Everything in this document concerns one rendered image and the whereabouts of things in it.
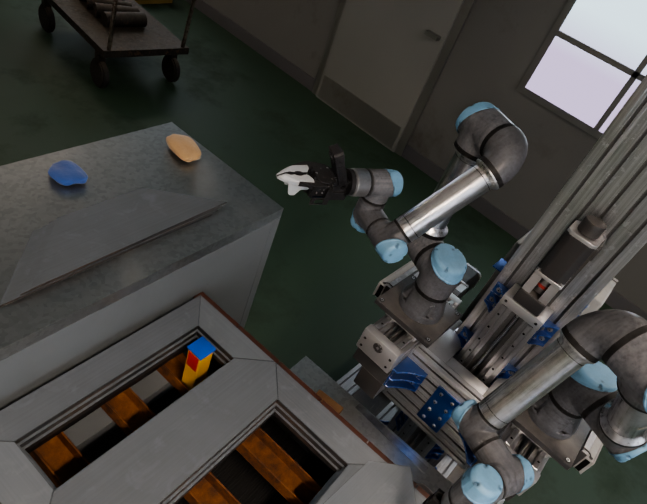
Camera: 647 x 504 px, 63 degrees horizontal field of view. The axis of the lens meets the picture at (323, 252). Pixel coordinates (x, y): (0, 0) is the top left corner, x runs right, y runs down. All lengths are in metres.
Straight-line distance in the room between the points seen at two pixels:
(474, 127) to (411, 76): 3.20
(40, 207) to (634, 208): 1.62
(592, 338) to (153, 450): 1.04
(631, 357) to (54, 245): 1.38
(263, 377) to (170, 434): 0.31
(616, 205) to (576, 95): 2.68
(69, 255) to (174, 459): 0.59
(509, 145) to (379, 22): 3.49
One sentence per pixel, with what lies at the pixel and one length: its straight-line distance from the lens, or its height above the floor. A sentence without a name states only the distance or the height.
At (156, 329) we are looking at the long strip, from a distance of 1.65.
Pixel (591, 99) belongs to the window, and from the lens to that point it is 4.18.
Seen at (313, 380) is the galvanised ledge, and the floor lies 0.68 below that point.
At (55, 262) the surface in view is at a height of 1.07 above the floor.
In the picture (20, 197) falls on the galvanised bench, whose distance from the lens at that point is 1.77.
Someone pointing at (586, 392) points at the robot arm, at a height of 1.23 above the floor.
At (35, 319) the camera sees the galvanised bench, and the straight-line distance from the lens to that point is 1.44.
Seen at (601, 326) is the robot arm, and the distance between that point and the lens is 1.22.
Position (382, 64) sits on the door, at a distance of 4.83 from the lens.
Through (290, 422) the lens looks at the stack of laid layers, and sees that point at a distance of 1.59.
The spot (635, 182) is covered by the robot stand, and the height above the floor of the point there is 1.69.
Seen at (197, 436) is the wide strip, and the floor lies 0.87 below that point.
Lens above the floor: 2.16
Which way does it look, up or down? 39 degrees down
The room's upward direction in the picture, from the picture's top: 23 degrees clockwise
